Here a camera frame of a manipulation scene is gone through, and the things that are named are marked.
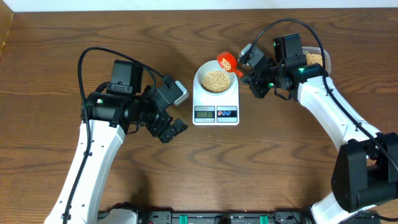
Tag red measuring scoop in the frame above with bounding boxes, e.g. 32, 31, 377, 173
216, 52, 244, 78

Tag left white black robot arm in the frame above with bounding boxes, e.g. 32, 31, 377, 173
45, 60, 188, 223

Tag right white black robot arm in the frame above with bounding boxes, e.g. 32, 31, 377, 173
239, 34, 397, 223

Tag soybeans in bowl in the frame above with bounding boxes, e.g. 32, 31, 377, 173
202, 70, 230, 93

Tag white bowl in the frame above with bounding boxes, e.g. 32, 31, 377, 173
193, 60, 237, 95

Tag white kitchen scale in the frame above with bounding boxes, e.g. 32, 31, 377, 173
192, 76, 239, 126

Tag soybeans in container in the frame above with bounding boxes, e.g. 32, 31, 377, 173
305, 53, 323, 65

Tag clear plastic bean container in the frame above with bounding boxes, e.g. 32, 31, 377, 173
302, 47, 331, 74

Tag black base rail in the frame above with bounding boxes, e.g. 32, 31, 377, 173
98, 202, 382, 224

